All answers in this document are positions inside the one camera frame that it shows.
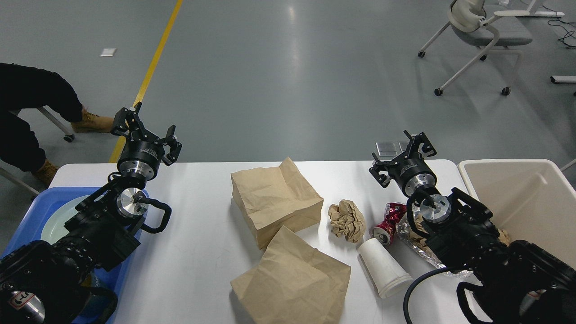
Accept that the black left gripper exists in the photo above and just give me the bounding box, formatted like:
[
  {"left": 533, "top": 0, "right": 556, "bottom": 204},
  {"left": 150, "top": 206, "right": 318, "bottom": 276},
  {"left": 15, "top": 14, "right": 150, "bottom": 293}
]
[{"left": 110, "top": 101, "right": 182, "bottom": 181}]

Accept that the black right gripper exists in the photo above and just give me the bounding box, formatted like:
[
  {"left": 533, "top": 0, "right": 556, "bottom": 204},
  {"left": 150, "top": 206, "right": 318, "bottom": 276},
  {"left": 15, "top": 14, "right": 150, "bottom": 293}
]
[{"left": 369, "top": 130, "right": 437, "bottom": 197}]

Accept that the brown paper bag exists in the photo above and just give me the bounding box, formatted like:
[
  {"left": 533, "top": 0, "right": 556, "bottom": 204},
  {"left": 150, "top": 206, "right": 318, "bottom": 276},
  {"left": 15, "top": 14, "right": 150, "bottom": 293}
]
[
  {"left": 230, "top": 226, "right": 351, "bottom": 324},
  {"left": 230, "top": 157, "right": 324, "bottom": 250}
]

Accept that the green plate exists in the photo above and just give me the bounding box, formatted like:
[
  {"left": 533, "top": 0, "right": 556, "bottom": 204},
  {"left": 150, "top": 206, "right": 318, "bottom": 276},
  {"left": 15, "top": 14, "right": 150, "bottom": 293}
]
[{"left": 40, "top": 195, "right": 88, "bottom": 244}]

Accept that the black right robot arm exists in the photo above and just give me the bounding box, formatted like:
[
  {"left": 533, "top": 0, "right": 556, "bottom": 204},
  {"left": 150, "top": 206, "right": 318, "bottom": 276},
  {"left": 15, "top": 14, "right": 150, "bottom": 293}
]
[{"left": 369, "top": 130, "right": 576, "bottom": 324}]

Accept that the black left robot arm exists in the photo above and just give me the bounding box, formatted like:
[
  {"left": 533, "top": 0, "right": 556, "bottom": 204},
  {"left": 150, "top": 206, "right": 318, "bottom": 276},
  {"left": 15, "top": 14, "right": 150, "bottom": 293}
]
[{"left": 0, "top": 102, "right": 182, "bottom": 324}]

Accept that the silver floor plate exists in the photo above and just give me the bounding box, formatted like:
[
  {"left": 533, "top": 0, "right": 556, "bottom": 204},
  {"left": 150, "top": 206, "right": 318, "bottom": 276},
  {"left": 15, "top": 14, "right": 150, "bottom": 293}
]
[{"left": 376, "top": 141, "right": 408, "bottom": 158}]

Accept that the tan boot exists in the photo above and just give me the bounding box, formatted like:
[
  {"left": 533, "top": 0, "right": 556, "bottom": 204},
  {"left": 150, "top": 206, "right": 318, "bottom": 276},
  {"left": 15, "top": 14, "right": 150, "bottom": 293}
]
[
  {"left": 70, "top": 107, "right": 114, "bottom": 133},
  {"left": 31, "top": 159, "right": 60, "bottom": 187}
]

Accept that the grey chair leg with caster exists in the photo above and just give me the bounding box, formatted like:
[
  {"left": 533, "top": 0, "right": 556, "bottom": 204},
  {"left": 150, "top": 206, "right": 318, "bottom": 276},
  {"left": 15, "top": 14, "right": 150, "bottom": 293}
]
[{"left": 37, "top": 107, "right": 75, "bottom": 142}]

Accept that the crushed red soda can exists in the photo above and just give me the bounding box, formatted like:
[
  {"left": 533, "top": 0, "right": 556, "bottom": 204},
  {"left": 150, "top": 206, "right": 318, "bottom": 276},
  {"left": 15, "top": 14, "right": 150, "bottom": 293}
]
[{"left": 371, "top": 202, "right": 407, "bottom": 248}]

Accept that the crumpled brown paper ball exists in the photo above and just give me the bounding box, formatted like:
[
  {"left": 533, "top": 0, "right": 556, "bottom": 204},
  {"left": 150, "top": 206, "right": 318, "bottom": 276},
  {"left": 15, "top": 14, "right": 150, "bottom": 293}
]
[{"left": 328, "top": 199, "right": 366, "bottom": 243}]

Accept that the crumpled foil wrapper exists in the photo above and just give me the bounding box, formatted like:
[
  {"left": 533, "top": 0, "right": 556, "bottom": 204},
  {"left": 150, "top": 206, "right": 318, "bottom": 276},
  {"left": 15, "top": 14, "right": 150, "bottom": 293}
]
[{"left": 396, "top": 212, "right": 445, "bottom": 269}]

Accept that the white paper cup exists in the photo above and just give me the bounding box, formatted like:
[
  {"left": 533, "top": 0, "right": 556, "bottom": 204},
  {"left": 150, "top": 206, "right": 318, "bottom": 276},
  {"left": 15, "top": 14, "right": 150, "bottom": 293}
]
[{"left": 358, "top": 238, "right": 414, "bottom": 299}]

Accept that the person in black clothes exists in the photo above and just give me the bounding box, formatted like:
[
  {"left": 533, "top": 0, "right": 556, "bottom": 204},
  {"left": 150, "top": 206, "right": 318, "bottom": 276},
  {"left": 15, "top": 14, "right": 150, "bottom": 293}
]
[{"left": 0, "top": 62, "right": 84, "bottom": 172}]

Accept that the beige plastic bin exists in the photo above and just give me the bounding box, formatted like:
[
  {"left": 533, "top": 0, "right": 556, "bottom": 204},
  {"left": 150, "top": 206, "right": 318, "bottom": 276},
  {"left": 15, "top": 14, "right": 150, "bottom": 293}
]
[{"left": 458, "top": 159, "right": 576, "bottom": 267}]

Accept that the white office chair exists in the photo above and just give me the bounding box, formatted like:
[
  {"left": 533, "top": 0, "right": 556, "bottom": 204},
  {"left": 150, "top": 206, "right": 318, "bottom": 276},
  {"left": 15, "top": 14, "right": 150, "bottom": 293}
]
[{"left": 418, "top": 0, "right": 536, "bottom": 96}]

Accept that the blue plastic tray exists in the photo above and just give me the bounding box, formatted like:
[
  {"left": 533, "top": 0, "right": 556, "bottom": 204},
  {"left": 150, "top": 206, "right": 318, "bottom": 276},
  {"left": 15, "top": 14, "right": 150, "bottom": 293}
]
[{"left": 2, "top": 187, "right": 140, "bottom": 324}]

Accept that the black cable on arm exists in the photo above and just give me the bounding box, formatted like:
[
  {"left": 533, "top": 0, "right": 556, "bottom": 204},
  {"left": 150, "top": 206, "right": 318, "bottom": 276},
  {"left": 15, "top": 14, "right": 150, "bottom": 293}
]
[{"left": 403, "top": 266, "right": 464, "bottom": 324}]

